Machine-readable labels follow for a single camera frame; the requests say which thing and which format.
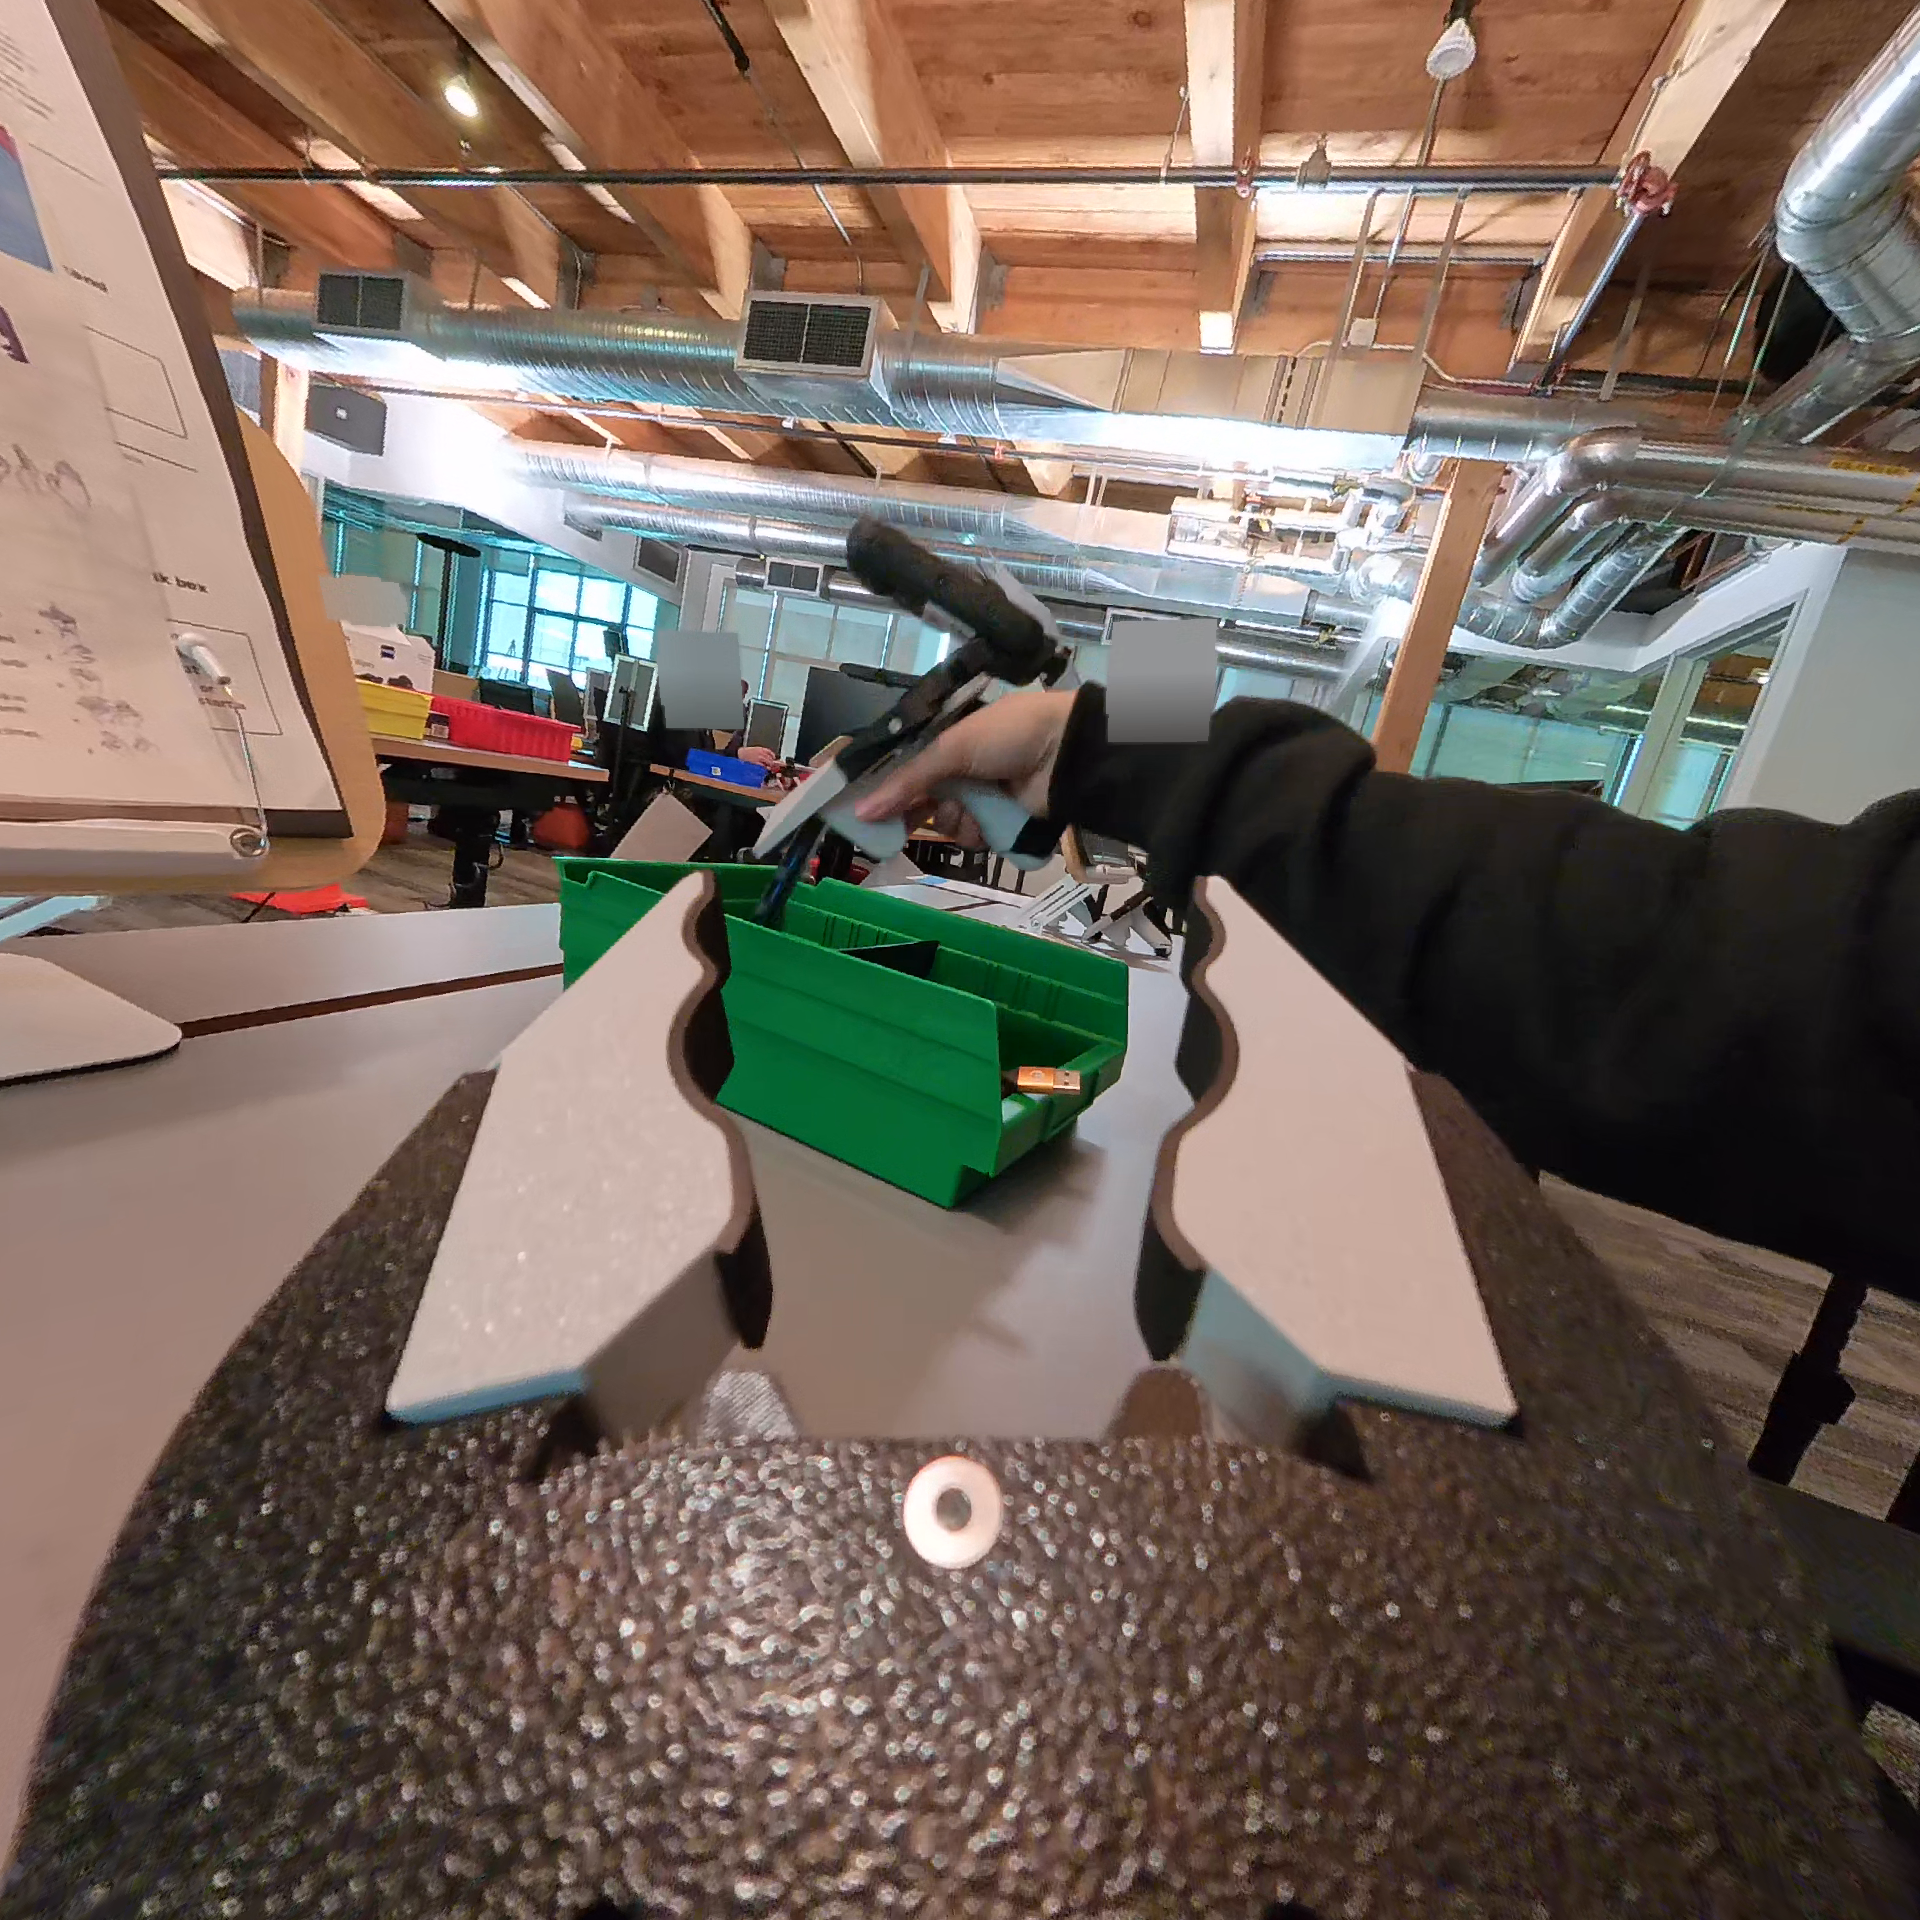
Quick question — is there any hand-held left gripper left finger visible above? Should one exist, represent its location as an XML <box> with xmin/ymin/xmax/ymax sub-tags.
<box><xmin>382</xmin><ymin>867</ymin><xmax>775</xmax><ymax>1450</ymax></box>

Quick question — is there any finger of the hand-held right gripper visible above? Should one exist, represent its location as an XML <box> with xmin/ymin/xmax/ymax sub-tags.
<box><xmin>786</xmin><ymin>660</ymin><xmax>996</xmax><ymax>804</ymax></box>
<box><xmin>746</xmin><ymin>757</ymin><xmax>919</xmax><ymax>877</ymax></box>

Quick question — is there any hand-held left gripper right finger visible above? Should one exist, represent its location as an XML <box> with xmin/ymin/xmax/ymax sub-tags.
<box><xmin>1133</xmin><ymin>875</ymin><xmax>1521</xmax><ymax>1454</ymax></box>

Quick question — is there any green plastic bin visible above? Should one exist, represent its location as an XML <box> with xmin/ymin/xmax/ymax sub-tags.
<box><xmin>555</xmin><ymin>855</ymin><xmax>1130</xmax><ymax>1212</ymax></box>

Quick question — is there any person's right forearm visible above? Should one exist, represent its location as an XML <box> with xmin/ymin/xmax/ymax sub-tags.
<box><xmin>1047</xmin><ymin>694</ymin><xmax>1920</xmax><ymax>1296</ymax></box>

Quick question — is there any large black screen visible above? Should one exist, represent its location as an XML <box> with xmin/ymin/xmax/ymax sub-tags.
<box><xmin>792</xmin><ymin>664</ymin><xmax>919</xmax><ymax>764</ymax></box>

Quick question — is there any red plastic bin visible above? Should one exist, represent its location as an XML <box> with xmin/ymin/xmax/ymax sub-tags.
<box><xmin>430</xmin><ymin>696</ymin><xmax>583</xmax><ymax>764</ymax></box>

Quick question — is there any black ceiling pipe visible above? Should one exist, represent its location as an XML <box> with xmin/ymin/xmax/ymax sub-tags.
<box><xmin>156</xmin><ymin>162</ymin><xmax>1630</xmax><ymax>194</ymax></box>

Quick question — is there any black floor lamp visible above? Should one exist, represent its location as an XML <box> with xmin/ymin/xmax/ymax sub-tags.
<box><xmin>413</xmin><ymin>532</ymin><xmax>487</xmax><ymax>662</ymax></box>

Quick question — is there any white box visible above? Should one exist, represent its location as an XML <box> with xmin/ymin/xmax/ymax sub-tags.
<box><xmin>338</xmin><ymin>619</ymin><xmax>438</xmax><ymax>692</ymax></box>

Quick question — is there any black chair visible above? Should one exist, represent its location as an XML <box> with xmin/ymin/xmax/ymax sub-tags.
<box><xmin>1745</xmin><ymin>1273</ymin><xmax>1920</xmax><ymax>1742</ymax></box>

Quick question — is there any white sheet with black border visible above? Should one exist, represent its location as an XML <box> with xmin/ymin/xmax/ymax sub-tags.
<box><xmin>44</xmin><ymin>0</ymin><xmax>359</xmax><ymax>841</ymax></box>

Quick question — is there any laminated instruction sheet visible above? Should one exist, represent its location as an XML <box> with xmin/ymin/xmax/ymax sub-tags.
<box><xmin>0</xmin><ymin>0</ymin><xmax>250</xmax><ymax>829</ymax></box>

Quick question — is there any silver ventilation duct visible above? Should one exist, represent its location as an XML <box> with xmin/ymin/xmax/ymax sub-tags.
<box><xmin>510</xmin><ymin>442</ymin><xmax>1053</xmax><ymax>550</ymax></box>
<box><xmin>233</xmin><ymin>274</ymin><xmax>1428</xmax><ymax>453</ymax></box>
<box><xmin>1770</xmin><ymin>0</ymin><xmax>1920</xmax><ymax>445</ymax></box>

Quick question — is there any wooden post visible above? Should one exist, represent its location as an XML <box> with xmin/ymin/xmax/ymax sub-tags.
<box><xmin>1368</xmin><ymin>456</ymin><xmax>1512</xmax><ymax>774</ymax></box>

